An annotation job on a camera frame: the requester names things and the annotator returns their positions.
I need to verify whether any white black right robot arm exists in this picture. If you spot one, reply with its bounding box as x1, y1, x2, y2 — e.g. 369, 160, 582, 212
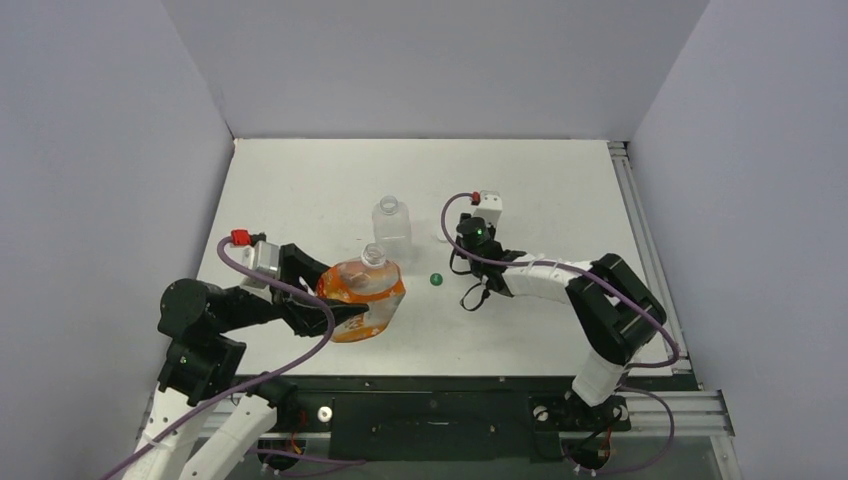
451, 213, 667, 427

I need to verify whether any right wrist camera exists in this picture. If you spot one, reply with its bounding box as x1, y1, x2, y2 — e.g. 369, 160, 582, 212
471, 190, 503, 230

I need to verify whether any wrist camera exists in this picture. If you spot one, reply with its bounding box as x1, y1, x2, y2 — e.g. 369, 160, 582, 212
471, 190, 503, 230
230, 229, 280, 280

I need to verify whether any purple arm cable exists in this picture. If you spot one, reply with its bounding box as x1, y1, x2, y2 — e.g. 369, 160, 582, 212
99, 237, 336, 480
440, 192, 682, 369

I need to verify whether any orange label plastic bottle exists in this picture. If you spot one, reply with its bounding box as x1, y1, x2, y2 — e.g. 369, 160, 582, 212
316, 243, 406, 343

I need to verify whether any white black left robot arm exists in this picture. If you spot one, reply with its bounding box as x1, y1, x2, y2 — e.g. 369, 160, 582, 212
106, 230, 369, 479

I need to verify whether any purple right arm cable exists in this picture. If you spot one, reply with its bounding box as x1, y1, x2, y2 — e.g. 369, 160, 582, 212
440, 192, 682, 369

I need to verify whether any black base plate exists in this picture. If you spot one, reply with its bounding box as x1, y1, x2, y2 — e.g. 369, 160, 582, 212
258, 375, 632, 462

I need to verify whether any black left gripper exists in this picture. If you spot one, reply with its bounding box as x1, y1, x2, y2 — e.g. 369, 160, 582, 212
215, 244, 370, 333

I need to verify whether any clear square plastic bottle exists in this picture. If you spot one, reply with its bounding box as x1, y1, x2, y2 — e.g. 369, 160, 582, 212
372, 195, 413, 265

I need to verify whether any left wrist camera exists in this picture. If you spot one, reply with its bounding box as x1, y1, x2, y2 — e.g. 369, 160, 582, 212
230, 229, 280, 280

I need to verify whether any aluminium table edge rail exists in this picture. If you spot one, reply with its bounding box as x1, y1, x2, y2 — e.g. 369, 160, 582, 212
607, 141, 692, 373

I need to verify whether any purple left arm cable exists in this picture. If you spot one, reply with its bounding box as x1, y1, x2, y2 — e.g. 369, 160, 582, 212
99, 237, 336, 480

